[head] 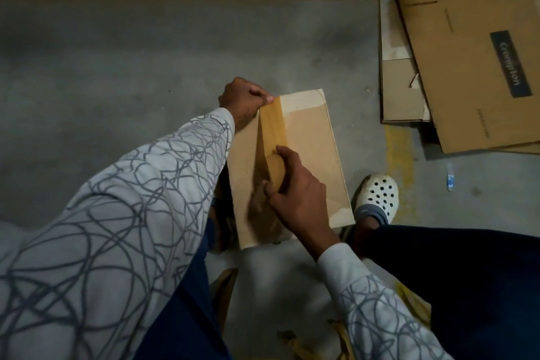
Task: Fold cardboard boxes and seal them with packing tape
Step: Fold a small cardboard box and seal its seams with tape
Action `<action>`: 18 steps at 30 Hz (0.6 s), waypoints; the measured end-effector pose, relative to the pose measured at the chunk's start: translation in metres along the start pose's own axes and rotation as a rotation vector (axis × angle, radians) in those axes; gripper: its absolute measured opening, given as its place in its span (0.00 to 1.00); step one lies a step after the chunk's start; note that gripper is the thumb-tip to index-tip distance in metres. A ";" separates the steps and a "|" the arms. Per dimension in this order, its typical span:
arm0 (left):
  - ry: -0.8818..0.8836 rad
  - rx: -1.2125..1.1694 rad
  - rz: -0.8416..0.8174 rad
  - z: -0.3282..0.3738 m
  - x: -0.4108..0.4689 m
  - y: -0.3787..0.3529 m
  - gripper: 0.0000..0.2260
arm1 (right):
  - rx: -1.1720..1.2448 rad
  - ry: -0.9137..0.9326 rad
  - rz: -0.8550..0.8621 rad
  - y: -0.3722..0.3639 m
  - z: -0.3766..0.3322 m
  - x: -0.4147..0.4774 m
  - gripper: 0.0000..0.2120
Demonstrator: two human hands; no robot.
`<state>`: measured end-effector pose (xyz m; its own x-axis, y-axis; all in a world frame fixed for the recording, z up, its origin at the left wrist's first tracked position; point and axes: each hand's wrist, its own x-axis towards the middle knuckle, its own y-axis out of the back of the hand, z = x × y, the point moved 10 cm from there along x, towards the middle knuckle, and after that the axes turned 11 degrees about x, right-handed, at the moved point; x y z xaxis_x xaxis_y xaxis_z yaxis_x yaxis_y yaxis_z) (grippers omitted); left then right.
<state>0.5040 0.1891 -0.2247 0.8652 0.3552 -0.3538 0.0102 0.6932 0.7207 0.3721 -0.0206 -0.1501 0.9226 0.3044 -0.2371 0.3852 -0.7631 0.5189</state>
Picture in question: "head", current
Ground small brown cardboard box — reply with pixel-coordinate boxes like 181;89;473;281
226;89;356;250

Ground person's right hand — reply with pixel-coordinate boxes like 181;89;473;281
263;145;341;259

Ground person's left forearm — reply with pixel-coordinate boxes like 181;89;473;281
0;107;236;360

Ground person's right forearm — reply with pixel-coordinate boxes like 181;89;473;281
316;241;452;360

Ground large flat black-label cardboard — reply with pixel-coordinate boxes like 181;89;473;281
385;0;540;155

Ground brown plastic-wrapped stool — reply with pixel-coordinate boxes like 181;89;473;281
206;267;433;360

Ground person's white clog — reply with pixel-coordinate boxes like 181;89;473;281
353;173;400;228
206;165;241;254

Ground flat brown cardboard sheet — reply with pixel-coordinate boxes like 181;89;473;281
498;140;540;156

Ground person's blue trousers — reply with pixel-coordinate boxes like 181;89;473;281
135;224;540;360

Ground person's right white clog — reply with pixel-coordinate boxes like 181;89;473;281
353;173;400;228

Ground brown packing tape roll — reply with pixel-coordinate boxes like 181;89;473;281
263;146;288;192

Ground person's left white clog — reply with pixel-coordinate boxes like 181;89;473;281
206;165;241;254

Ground small cardboard box being taped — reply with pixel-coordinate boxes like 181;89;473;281
379;0;432;125

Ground person's left hand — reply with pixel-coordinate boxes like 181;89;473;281
218;77;275;131

